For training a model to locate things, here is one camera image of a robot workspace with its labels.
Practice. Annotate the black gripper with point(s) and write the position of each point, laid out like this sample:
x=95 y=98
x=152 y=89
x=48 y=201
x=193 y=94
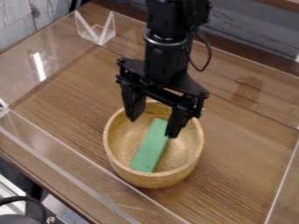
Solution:
x=160 y=77

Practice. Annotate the green rectangular block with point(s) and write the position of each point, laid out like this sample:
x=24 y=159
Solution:
x=151 y=148

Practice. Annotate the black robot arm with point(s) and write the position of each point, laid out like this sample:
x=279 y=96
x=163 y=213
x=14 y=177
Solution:
x=173 y=18

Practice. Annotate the brown wooden bowl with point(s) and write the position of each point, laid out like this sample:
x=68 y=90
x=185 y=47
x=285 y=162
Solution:
x=123 y=136

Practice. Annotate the clear acrylic enclosure wall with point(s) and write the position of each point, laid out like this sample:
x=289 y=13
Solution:
x=57 y=84

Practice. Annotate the clear acrylic corner bracket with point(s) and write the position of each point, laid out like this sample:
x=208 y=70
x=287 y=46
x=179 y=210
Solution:
x=99 y=34

